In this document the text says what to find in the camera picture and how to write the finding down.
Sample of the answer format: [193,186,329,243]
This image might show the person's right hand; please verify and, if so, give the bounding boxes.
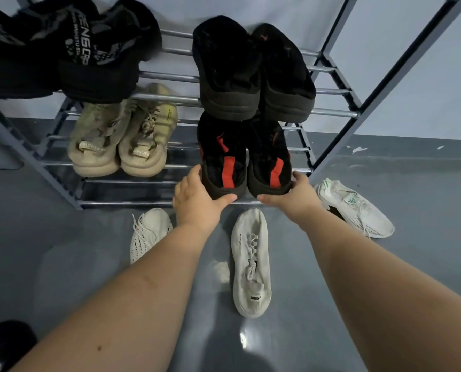
[256,170,326,231]

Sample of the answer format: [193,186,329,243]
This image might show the person's right forearm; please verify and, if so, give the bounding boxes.
[300,211,461,372]

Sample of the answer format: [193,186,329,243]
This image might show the person's left forearm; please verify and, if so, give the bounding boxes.
[9,224,212,372]

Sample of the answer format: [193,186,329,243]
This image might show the person's left hand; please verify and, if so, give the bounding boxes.
[172,164,238,239]

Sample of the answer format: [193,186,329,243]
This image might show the white mesh sneaker black label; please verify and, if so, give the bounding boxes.
[231,208,273,319]

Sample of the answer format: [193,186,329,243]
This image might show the black white patterned sneaker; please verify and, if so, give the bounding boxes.
[58,0,163,104]
[0,2,60,99]

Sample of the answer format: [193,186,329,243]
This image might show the person's left black clog slipper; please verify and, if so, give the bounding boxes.
[0,320,37,372]

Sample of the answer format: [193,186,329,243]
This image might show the grey metal shoe rack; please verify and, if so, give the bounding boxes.
[0,0,461,210]

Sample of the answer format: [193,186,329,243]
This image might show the beige yellow sneaker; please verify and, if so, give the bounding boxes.
[118,83,179,178]
[67,100,132,178]

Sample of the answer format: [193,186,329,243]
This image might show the black sneaker orange marks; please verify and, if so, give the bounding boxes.
[252,23,317,125]
[192,15,263,121]

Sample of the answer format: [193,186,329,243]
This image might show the black sneaker red stripe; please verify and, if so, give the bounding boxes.
[196,112,248,201]
[247,116,293,198]

